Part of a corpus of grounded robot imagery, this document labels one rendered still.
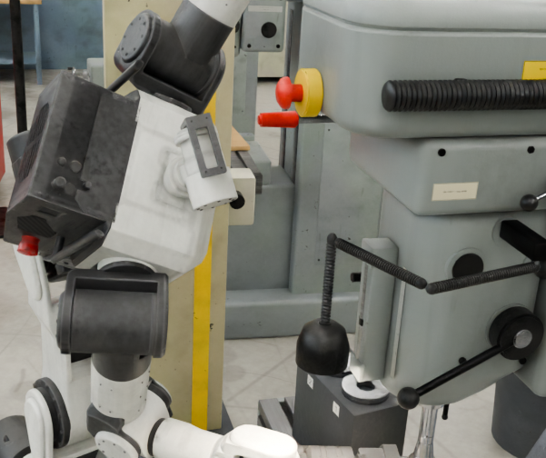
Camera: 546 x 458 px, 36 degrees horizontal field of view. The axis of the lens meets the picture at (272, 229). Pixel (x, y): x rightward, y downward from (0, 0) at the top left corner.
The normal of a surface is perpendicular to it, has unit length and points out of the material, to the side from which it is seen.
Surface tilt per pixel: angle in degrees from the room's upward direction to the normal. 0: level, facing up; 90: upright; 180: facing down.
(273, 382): 0
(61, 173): 58
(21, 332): 0
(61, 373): 90
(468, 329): 90
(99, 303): 33
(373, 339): 90
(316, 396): 90
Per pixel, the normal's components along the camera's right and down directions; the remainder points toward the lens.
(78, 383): 0.61, 0.39
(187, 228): 0.55, -0.22
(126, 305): 0.18, -0.58
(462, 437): 0.05, -0.93
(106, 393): -0.40, 0.65
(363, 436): 0.44, 0.35
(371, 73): -0.40, 0.32
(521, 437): -0.67, 0.30
